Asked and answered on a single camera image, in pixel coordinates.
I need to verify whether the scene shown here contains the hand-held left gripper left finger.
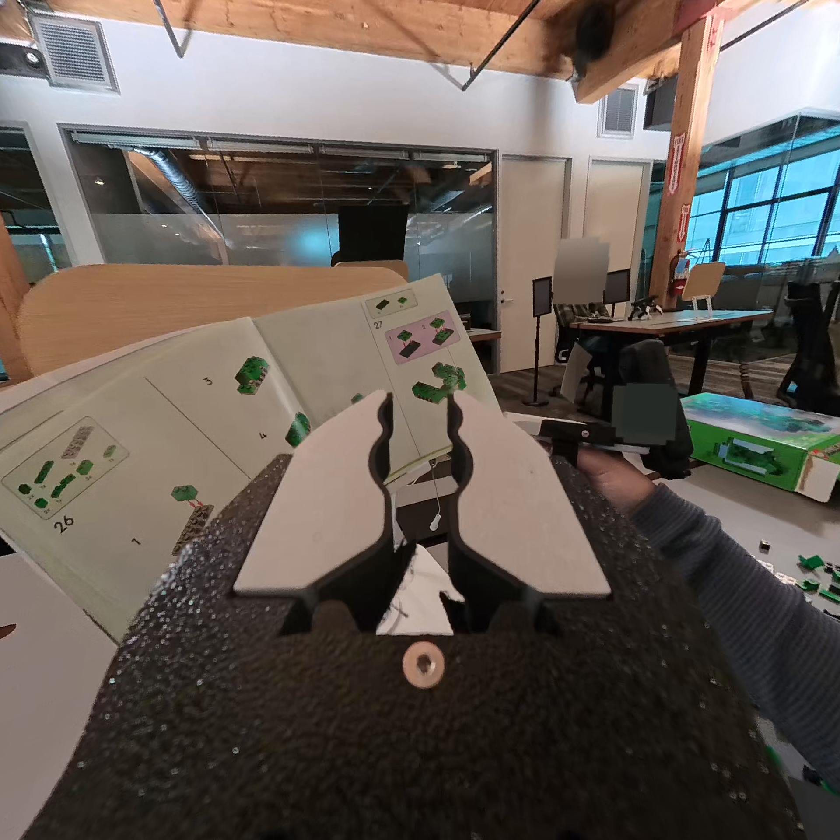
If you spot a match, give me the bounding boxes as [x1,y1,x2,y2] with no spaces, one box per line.
[233,390,416,634]

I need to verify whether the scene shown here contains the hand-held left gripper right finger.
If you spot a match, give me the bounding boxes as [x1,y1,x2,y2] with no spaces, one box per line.
[446,391,613,632]

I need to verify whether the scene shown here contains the green brick instruction booklet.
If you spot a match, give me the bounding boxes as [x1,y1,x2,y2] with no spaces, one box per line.
[0,274,506,641]

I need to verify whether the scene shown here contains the person's right forearm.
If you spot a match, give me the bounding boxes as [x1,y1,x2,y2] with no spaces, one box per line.
[630,482,840,782]

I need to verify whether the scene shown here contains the white desk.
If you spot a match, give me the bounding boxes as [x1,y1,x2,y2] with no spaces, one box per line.
[0,367,840,840]

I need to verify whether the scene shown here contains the person's right hand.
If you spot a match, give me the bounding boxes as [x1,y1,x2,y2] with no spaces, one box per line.
[577,449,657,516]

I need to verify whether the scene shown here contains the wooden top table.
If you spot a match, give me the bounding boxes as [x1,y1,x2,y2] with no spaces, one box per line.
[570,308,775,408]

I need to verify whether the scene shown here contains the small wooden divider panel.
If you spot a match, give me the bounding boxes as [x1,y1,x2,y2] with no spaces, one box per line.
[682,262,726,312]

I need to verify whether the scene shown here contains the black sign stand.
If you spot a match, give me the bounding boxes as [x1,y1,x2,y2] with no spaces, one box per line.
[523,276,553,406]

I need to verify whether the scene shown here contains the white paper sheet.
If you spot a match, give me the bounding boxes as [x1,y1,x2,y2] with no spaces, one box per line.
[377,545,463,636]

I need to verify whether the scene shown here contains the green toy brick box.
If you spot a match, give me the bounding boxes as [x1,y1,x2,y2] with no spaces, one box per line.
[679,392,840,503]

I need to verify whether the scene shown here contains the white door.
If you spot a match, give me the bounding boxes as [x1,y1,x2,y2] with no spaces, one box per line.
[584,157,651,309]
[500,154,571,375]

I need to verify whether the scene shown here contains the black high-back chair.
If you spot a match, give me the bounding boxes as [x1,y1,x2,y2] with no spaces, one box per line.
[777,279,840,408]

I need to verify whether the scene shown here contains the wooden chair back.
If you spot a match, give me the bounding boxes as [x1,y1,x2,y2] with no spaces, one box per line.
[16,261,409,378]

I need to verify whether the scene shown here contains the scattered green toy bricks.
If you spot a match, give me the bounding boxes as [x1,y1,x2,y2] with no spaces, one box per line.
[758,538,840,621]

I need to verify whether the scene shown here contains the black mounted box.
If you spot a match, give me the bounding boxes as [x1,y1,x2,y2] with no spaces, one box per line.
[643,75,679,132]

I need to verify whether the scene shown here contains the black ceiling speaker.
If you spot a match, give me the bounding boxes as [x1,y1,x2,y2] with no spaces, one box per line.
[571,3,614,76]

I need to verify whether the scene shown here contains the small wall air vent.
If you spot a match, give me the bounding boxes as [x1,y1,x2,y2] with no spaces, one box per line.
[598,85,639,139]

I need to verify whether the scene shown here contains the wooden support post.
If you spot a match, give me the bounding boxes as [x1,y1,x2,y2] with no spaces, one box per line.
[646,13,723,309]

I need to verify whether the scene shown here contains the black wall screen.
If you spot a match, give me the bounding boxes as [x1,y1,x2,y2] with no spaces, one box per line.
[338,205,409,263]

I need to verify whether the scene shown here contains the large wall air vent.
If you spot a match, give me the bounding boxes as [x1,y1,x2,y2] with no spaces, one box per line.
[29,13,119,93]

